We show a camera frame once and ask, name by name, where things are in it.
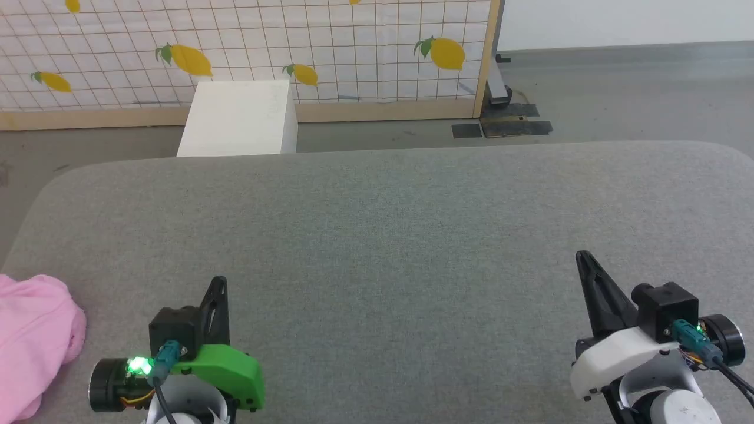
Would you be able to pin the pink cloth garment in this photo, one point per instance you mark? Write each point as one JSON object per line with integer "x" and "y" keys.
{"x": 29, "y": 335}

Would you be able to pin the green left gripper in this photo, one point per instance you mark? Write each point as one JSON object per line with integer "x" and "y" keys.
{"x": 227, "y": 368}

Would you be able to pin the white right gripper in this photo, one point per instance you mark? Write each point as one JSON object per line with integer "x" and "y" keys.
{"x": 624, "y": 359}

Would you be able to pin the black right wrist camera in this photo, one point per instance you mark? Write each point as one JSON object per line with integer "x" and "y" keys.
{"x": 668, "y": 309}

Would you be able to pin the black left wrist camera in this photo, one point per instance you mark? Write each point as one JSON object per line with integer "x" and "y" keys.
{"x": 174, "y": 330}

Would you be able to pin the lemon print partition panel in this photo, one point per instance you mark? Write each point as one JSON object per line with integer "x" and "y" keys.
{"x": 247, "y": 41}

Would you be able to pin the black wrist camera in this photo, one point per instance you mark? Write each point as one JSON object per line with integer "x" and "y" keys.
{"x": 174, "y": 330}
{"x": 668, "y": 309}

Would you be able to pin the grey metal stand foot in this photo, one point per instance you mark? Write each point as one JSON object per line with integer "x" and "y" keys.
{"x": 499, "y": 82}

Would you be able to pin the grey fabric sofa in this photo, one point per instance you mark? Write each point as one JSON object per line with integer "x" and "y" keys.
{"x": 400, "y": 235}

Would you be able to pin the small black floor mat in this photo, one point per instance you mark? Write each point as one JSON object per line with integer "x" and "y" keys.
{"x": 466, "y": 131}

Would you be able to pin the large black floor mat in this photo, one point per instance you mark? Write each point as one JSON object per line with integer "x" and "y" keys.
{"x": 513, "y": 125}

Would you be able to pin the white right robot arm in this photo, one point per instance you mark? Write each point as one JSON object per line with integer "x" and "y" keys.
{"x": 671, "y": 403}

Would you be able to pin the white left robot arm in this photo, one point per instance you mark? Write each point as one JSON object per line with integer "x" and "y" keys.
{"x": 191, "y": 406}

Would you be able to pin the white rectangular box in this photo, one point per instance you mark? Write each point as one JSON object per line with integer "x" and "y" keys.
{"x": 238, "y": 118}

